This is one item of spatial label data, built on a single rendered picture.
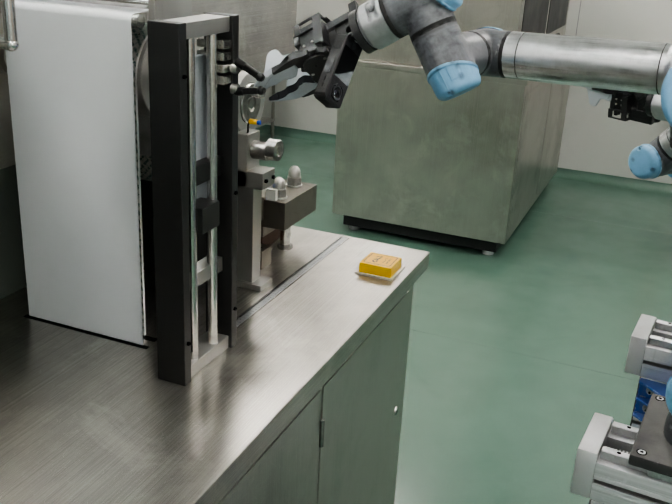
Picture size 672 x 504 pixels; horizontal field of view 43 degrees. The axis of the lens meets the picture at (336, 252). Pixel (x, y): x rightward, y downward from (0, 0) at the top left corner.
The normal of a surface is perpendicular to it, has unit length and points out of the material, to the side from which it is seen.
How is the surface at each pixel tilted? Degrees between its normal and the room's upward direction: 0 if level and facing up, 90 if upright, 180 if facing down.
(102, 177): 90
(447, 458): 0
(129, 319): 90
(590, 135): 90
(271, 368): 0
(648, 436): 0
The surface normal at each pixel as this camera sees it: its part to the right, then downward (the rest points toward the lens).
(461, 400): 0.05, -0.93
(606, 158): -0.39, 0.32
